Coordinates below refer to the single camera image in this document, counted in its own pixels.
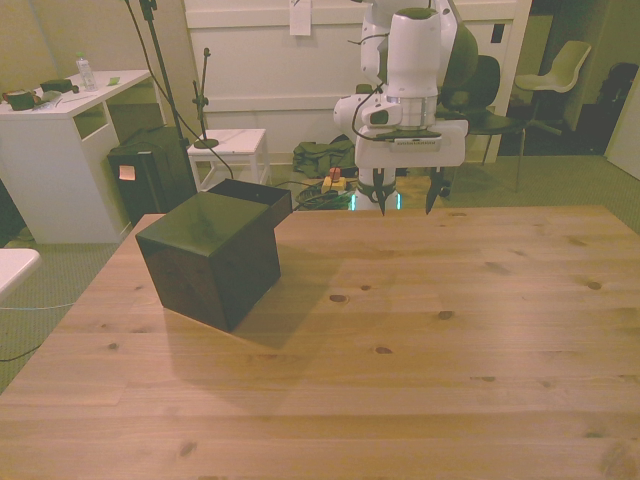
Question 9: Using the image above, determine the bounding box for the white paper sheet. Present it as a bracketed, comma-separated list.
[289, 0, 310, 37]

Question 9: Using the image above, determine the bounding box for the clear plastic water bottle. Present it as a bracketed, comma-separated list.
[75, 52, 99, 93]

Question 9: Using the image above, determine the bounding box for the yellow emergency stop button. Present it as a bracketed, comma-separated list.
[321, 168, 348, 193]

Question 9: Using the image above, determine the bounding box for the black open drawer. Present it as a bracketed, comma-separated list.
[206, 178, 294, 227]

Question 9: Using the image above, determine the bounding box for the dark green pouch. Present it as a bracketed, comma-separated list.
[39, 78, 81, 95]

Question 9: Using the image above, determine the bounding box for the black wooden drawer cabinet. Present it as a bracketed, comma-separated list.
[135, 191, 282, 333]

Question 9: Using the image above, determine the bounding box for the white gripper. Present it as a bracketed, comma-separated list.
[355, 118, 469, 217]

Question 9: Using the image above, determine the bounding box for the tall black tripod stand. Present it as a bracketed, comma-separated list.
[124, 0, 201, 194]

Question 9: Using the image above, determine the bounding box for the dark green cloth heap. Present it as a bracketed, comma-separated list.
[291, 133, 358, 177]

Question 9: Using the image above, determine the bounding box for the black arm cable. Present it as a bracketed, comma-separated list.
[347, 31, 396, 143]

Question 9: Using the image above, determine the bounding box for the robot base with blue lights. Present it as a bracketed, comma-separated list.
[350, 167, 403, 212]

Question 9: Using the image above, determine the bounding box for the small white side table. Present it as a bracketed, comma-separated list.
[186, 128, 273, 193]

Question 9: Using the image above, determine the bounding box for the black chair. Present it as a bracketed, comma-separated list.
[435, 53, 529, 193]

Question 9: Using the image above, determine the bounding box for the black box with sticky note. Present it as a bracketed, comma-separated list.
[106, 124, 198, 227]

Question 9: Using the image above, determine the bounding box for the white desk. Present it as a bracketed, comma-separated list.
[0, 69, 166, 245]

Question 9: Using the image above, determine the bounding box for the white shell chair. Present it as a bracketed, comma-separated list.
[513, 40, 593, 135]

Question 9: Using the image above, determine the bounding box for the white rounded table edge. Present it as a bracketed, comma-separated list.
[0, 248, 42, 304]

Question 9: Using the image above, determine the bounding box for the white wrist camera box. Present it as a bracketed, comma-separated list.
[361, 102, 402, 129]

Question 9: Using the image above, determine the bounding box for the black stand with round base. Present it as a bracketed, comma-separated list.
[191, 47, 220, 150]

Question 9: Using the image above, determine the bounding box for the black floor cable bundle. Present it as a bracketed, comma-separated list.
[272, 179, 357, 210]

